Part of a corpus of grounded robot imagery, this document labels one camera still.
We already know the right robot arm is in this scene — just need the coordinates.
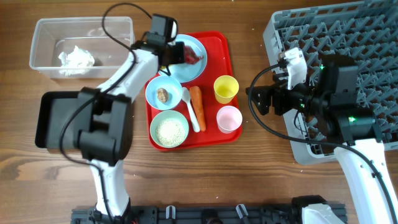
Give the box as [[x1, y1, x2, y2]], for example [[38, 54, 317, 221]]
[[246, 54, 397, 223]]

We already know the red serving tray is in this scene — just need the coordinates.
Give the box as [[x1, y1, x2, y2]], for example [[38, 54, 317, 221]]
[[149, 31, 243, 152]]

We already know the yellow plastic cup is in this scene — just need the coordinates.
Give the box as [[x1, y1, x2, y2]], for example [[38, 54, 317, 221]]
[[213, 75, 239, 104]]

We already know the red snack wrapper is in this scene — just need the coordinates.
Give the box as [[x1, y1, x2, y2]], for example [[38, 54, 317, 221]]
[[184, 45, 204, 65]]

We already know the brown nut shell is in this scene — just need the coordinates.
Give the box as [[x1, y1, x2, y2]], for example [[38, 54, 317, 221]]
[[157, 88, 169, 103]]

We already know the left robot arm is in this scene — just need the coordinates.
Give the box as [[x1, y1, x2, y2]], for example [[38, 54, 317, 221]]
[[73, 41, 188, 223]]

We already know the white plastic spoon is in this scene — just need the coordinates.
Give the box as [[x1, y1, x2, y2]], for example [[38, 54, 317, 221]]
[[182, 87, 200, 133]]

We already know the green bowl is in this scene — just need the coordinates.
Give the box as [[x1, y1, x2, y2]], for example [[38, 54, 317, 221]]
[[149, 110, 189, 149]]

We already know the white tissue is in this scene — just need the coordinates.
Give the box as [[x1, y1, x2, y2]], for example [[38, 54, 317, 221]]
[[58, 45, 95, 76]]

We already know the grey dishwasher rack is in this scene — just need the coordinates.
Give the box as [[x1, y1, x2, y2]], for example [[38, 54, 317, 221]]
[[262, 1, 397, 151]]

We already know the pink plastic cup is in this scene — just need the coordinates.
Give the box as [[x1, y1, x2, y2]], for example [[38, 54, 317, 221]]
[[216, 106, 243, 134]]

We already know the black plastic tray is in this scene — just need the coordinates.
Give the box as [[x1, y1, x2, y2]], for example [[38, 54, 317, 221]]
[[35, 88, 98, 150]]

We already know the orange carrot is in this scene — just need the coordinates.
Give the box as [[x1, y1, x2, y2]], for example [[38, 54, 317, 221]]
[[189, 86, 206, 131]]

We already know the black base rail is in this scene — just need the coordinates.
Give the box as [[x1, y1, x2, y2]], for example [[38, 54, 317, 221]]
[[70, 203, 348, 224]]

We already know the white rice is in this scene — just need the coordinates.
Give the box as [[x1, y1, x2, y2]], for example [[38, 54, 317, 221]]
[[155, 119, 187, 147]]

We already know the clear plastic bin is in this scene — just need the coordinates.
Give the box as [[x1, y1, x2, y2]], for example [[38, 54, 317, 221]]
[[29, 17, 135, 79]]

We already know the light blue plate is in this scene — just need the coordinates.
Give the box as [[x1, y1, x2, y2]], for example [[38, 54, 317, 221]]
[[159, 34, 208, 83]]

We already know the light blue bowl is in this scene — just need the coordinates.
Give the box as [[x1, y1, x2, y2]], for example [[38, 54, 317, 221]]
[[146, 76, 182, 111]]

